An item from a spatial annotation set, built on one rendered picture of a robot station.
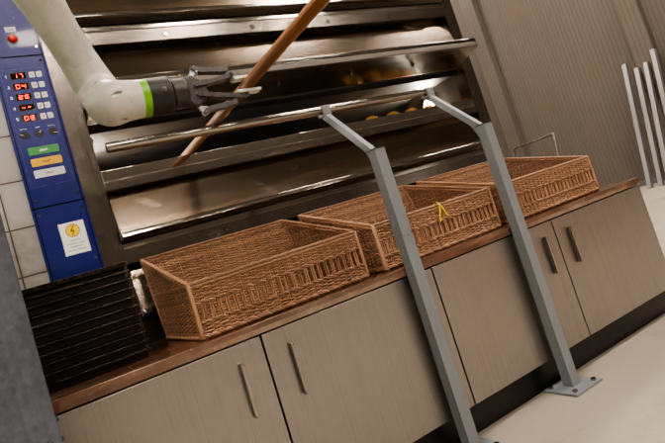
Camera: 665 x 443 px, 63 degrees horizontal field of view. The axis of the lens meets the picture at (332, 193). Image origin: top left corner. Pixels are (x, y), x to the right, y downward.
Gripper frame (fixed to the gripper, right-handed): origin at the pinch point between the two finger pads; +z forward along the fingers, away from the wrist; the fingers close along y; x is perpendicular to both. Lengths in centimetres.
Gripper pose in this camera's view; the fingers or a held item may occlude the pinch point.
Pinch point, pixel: (245, 84)
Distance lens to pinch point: 148.4
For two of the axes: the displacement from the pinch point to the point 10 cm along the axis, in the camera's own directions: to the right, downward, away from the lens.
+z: 8.3, -2.3, 5.0
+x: 4.6, -2.1, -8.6
